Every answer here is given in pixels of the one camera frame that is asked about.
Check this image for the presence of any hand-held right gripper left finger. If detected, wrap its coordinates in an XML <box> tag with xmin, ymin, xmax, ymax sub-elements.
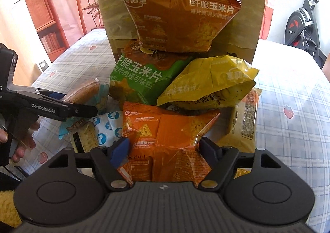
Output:
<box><xmin>45</xmin><ymin>137</ymin><xmax>133</xmax><ymax>192</ymax></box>

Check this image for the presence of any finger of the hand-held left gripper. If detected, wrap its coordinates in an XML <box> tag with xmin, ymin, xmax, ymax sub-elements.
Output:
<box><xmin>33</xmin><ymin>88</ymin><xmax>98</xmax><ymax>121</ymax></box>

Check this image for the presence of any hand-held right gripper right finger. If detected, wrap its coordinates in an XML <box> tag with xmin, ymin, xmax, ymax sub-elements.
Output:
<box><xmin>197</xmin><ymin>137</ymin><xmax>286</xmax><ymax>191</ymax></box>

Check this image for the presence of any clear sandwich cracker packet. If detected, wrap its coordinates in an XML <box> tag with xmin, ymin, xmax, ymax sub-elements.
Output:
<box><xmin>70</xmin><ymin>122</ymin><xmax>100</xmax><ymax>153</ymax></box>

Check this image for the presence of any bright orange chip bag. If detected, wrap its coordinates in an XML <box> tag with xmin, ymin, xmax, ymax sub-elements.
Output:
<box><xmin>117</xmin><ymin>101</ymin><xmax>222</xmax><ymax>184</ymax></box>

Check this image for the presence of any beige cracker packet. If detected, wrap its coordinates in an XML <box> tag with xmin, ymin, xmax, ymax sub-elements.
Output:
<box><xmin>218</xmin><ymin>88</ymin><xmax>263</xmax><ymax>155</ymax></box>

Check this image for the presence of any person's left hand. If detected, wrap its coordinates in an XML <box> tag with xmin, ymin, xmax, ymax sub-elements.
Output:
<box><xmin>0</xmin><ymin>122</ymin><xmax>40</xmax><ymax>162</ymax></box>

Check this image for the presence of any brown cake packet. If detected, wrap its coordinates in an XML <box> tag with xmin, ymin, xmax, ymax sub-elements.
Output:
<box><xmin>62</xmin><ymin>79</ymin><xmax>110</xmax><ymax>111</ymax></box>

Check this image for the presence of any small light blue snack packet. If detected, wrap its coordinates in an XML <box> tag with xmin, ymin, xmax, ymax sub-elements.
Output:
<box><xmin>59</xmin><ymin>120</ymin><xmax>91</xmax><ymax>141</ymax></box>

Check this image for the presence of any white packet with blue prints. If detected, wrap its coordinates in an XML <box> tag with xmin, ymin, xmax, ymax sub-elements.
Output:
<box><xmin>91</xmin><ymin>110</ymin><xmax>124</xmax><ymax>151</ymax></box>

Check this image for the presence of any green chip bag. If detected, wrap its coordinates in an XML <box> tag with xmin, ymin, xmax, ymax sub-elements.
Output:
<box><xmin>110</xmin><ymin>41</ymin><xmax>194</xmax><ymax>106</ymax></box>

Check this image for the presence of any yellow chip bag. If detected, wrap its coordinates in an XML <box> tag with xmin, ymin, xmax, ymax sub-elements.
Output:
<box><xmin>157</xmin><ymin>55</ymin><xmax>259</xmax><ymax>110</ymax></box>

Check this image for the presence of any yellow fuzzy garment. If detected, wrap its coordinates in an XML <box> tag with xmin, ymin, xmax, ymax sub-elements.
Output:
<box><xmin>0</xmin><ymin>190</ymin><xmax>22</xmax><ymax>228</ymax></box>

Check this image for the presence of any dark orange chip bag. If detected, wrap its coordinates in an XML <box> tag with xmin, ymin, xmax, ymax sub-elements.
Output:
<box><xmin>115</xmin><ymin>0</ymin><xmax>243</xmax><ymax>54</ymax></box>

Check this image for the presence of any black exercise bike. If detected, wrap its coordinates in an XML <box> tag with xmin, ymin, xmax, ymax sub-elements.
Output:
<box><xmin>284</xmin><ymin>0</ymin><xmax>330</xmax><ymax>68</ymax></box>

